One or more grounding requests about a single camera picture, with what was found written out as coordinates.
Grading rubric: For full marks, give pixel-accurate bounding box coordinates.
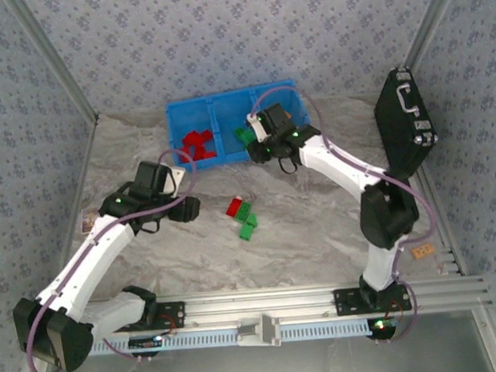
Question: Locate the square green lego brick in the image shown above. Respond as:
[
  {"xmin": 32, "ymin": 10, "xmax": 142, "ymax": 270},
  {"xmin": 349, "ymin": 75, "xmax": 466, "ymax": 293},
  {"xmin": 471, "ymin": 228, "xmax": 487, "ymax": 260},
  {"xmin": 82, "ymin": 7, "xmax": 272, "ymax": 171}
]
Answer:
[{"xmin": 237, "ymin": 223, "xmax": 257, "ymax": 243}]

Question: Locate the thin black cable loop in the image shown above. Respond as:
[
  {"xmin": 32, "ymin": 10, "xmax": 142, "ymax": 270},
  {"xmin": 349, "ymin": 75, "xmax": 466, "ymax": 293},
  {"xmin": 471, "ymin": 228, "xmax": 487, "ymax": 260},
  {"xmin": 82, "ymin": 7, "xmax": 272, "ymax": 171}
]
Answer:
[
  {"xmin": 138, "ymin": 218, "xmax": 162, "ymax": 236},
  {"xmin": 276, "ymin": 155, "xmax": 300, "ymax": 177}
]

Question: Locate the pale blue slotted cable duct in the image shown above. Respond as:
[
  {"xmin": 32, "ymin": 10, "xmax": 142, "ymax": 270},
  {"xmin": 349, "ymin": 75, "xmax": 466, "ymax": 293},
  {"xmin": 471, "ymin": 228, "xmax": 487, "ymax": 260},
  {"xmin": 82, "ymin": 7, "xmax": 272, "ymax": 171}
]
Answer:
[{"xmin": 87, "ymin": 316, "xmax": 373, "ymax": 358}]

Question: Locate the long green lego brick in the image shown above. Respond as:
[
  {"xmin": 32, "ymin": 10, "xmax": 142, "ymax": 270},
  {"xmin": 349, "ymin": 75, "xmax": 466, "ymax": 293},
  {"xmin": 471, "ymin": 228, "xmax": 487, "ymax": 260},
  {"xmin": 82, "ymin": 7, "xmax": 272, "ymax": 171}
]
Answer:
[
  {"xmin": 233, "ymin": 125, "xmax": 256, "ymax": 149},
  {"xmin": 233, "ymin": 201, "xmax": 255, "ymax": 223}
]

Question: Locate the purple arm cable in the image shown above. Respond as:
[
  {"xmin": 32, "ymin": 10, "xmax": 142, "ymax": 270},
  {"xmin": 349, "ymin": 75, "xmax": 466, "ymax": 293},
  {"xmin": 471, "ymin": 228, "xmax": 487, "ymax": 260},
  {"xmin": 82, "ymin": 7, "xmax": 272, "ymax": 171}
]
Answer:
[
  {"xmin": 11, "ymin": 149, "xmax": 211, "ymax": 372},
  {"xmin": 247, "ymin": 75, "xmax": 448, "ymax": 354}
]

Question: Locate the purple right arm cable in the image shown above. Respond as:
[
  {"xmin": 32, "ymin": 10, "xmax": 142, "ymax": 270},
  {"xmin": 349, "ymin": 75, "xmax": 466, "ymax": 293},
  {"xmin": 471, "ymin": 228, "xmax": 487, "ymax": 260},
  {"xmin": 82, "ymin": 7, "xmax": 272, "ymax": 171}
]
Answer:
[{"xmin": 247, "ymin": 75, "xmax": 448, "ymax": 354}]

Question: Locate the small picture card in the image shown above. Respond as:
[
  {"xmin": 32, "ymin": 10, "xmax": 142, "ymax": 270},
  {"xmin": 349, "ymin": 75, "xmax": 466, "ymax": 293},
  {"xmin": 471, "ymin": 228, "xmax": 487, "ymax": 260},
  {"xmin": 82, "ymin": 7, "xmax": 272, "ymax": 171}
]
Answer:
[{"xmin": 78, "ymin": 207, "xmax": 101, "ymax": 234}]

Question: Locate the aluminium corner post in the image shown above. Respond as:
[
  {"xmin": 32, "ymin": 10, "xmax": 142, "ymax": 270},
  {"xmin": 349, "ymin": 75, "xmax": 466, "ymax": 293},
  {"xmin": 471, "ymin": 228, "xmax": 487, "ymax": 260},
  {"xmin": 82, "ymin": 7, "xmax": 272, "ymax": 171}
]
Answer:
[
  {"xmin": 4, "ymin": 0, "xmax": 100, "ymax": 127},
  {"xmin": 398, "ymin": 0, "xmax": 477, "ymax": 70}
]

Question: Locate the grey metal bracket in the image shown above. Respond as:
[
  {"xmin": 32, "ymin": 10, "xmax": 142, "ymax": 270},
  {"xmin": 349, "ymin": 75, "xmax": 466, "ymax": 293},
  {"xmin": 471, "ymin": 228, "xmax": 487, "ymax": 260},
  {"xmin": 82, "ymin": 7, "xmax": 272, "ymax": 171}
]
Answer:
[{"xmin": 234, "ymin": 313, "xmax": 283, "ymax": 350}]

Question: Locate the long aluminium frame rail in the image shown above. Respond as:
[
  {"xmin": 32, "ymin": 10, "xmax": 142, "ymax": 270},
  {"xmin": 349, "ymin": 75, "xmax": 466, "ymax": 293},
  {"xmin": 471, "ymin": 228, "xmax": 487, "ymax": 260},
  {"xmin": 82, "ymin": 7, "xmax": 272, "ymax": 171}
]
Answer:
[{"xmin": 28, "ymin": 271, "xmax": 494, "ymax": 341}]

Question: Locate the black case with silver handle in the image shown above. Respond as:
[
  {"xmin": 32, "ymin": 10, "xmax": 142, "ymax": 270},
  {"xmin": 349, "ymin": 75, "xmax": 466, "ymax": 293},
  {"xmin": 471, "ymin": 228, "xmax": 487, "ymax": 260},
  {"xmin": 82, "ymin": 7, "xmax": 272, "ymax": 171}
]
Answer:
[{"xmin": 370, "ymin": 65, "xmax": 442, "ymax": 182}]

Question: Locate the long red lego brick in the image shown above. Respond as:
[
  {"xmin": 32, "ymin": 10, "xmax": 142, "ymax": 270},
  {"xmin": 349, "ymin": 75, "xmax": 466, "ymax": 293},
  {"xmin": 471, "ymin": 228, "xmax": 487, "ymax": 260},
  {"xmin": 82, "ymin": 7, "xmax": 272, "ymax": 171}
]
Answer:
[
  {"xmin": 224, "ymin": 196, "xmax": 245, "ymax": 218},
  {"xmin": 194, "ymin": 145, "xmax": 220, "ymax": 161},
  {"xmin": 183, "ymin": 131, "xmax": 204, "ymax": 151}
]

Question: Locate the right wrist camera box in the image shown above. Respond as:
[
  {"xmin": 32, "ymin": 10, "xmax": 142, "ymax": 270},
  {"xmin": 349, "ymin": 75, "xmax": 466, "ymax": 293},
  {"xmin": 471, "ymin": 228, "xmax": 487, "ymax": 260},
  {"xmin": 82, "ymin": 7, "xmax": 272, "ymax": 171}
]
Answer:
[{"xmin": 245, "ymin": 111, "xmax": 270, "ymax": 144}]

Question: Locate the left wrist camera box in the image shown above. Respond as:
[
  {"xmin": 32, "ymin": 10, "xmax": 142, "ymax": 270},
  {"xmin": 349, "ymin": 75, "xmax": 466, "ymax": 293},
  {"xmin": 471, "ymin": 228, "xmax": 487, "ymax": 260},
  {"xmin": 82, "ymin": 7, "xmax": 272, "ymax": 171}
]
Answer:
[{"xmin": 166, "ymin": 163, "xmax": 189, "ymax": 192}]

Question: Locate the small tan patterned block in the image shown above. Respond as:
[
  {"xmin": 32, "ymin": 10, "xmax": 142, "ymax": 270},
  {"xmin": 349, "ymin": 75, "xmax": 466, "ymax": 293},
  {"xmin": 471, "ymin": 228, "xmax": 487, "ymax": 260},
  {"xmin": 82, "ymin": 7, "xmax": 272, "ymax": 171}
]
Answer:
[{"xmin": 409, "ymin": 244, "xmax": 436, "ymax": 262}]

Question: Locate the small lit circuit board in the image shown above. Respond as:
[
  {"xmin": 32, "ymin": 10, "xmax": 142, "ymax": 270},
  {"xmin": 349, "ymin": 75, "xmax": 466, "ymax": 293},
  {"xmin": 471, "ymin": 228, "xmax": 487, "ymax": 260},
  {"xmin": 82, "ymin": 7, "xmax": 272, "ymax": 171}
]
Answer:
[
  {"xmin": 127, "ymin": 334, "xmax": 166, "ymax": 352},
  {"xmin": 366, "ymin": 316, "xmax": 401, "ymax": 341}
]

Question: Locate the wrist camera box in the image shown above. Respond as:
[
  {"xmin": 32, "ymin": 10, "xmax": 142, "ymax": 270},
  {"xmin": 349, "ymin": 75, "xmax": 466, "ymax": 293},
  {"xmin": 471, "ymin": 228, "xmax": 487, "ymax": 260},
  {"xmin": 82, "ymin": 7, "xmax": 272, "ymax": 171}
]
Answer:
[
  {"xmin": 245, "ymin": 111, "xmax": 270, "ymax": 144},
  {"xmin": 166, "ymin": 163, "xmax": 189, "ymax": 192}
]

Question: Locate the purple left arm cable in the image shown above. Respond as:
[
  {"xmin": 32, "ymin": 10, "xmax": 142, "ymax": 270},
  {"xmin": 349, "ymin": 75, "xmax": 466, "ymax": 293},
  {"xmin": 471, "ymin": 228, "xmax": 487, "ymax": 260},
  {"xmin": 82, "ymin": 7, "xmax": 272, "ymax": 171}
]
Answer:
[{"xmin": 11, "ymin": 149, "xmax": 211, "ymax": 372}]

